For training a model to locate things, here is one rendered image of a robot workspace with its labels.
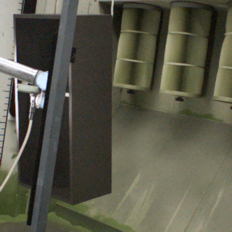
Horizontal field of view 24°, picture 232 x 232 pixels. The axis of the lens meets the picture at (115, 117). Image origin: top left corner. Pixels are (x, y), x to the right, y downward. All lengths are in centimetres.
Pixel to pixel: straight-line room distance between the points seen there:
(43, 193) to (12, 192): 231
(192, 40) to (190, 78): 29
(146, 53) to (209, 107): 71
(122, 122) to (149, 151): 53
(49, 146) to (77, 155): 121
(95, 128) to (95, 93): 23
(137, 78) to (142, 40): 32
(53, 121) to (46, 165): 19
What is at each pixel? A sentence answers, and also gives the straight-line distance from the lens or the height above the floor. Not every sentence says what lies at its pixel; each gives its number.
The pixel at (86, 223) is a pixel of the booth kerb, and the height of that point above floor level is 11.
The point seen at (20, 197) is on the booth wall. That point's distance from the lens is 472.
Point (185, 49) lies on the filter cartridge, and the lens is 432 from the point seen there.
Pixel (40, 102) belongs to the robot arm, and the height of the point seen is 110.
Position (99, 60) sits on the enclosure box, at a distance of 355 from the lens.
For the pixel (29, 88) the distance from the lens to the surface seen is 348.
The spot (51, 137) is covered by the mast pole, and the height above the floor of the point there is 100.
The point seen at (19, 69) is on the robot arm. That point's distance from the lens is 308.
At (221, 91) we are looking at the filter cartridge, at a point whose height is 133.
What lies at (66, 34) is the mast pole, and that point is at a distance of 232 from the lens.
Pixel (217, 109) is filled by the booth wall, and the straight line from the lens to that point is 449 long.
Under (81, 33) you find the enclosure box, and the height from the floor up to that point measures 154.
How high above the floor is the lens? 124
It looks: 3 degrees down
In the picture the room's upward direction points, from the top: 9 degrees clockwise
